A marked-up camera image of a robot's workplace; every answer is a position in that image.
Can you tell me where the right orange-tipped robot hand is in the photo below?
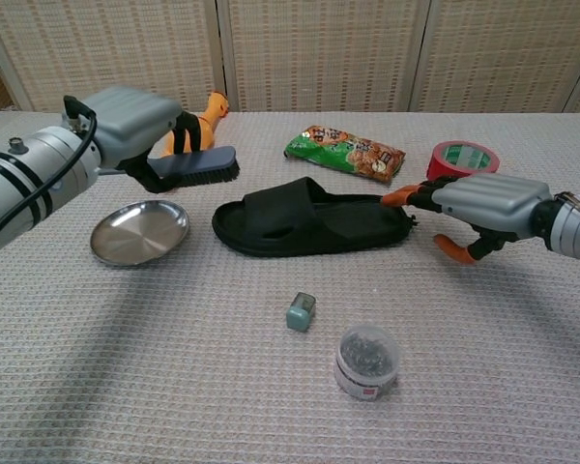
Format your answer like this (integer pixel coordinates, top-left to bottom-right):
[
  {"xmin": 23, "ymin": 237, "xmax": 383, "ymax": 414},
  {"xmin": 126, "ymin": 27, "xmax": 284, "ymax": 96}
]
[{"xmin": 381, "ymin": 173, "xmax": 555, "ymax": 265}]

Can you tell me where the left black-fingered robot hand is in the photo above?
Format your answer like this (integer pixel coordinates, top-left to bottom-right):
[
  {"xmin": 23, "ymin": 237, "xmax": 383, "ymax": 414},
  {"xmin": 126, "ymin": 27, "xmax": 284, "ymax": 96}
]
[{"xmin": 79, "ymin": 85, "xmax": 200, "ymax": 194}]

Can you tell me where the blue black brush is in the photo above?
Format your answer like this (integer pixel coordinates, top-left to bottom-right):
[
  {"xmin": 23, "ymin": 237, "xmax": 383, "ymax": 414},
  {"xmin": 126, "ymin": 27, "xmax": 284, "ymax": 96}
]
[{"xmin": 147, "ymin": 145, "xmax": 241, "ymax": 189}]

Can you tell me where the round stainless steel plate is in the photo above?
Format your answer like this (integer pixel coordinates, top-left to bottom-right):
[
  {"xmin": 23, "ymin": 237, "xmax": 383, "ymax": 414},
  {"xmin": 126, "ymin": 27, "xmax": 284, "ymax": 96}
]
[{"xmin": 89, "ymin": 200, "xmax": 190, "ymax": 268}]

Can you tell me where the black slide sandal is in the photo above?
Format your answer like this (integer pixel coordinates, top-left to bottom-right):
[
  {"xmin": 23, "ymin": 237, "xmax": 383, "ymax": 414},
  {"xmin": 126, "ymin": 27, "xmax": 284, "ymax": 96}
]
[{"xmin": 211, "ymin": 176, "xmax": 420, "ymax": 258}]

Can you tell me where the red tape roll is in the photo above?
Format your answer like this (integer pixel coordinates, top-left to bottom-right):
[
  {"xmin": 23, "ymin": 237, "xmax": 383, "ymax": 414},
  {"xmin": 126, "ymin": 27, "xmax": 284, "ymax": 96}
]
[{"xmin": 425, "ymin": 140, "xmax": 501, "ymax": 183}]

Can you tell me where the orange rubber chicken toy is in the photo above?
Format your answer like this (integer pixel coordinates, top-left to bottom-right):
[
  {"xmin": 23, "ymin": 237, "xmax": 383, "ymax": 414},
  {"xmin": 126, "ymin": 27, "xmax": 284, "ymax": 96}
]
[{"xmin": 147, "ymin": 91, "xmax": 231, "ymax": 159}]

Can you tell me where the green snack bag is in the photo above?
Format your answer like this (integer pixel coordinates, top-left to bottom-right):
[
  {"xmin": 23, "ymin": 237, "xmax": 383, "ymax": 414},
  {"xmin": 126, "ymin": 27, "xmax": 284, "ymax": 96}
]
[{"xmin": 283, "ymin": 124, "xmax": 407, "ymax": 185}]

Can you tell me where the clear round jar of pins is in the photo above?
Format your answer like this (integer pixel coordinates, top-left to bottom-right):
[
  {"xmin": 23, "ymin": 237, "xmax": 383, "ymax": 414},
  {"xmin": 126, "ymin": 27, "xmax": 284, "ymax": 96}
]
[{"xmin": 333, "ymin": 324, "xmax": 400, "ymax": 402}]

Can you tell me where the small teal pencil sharpener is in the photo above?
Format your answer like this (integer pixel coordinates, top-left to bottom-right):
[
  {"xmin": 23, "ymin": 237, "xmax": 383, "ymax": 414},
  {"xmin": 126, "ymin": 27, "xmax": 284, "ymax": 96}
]
[{"xmin": 285, "ymin": 291, "xmax": 319, "ymax": 333}]

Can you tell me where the white woven tablecloth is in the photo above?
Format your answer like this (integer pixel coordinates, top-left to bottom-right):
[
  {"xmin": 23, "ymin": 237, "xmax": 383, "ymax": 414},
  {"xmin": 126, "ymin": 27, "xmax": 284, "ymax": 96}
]
[{"xmin": 0, "ymin": 110, "xmax": 580, "ymax": 464}]

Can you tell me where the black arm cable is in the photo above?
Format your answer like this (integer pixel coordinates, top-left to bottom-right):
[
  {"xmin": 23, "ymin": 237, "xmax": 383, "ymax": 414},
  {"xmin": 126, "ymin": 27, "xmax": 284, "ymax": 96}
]
[{"xmin": 0, "ymin": 95, "xmax": 99, "ymax": 246}]

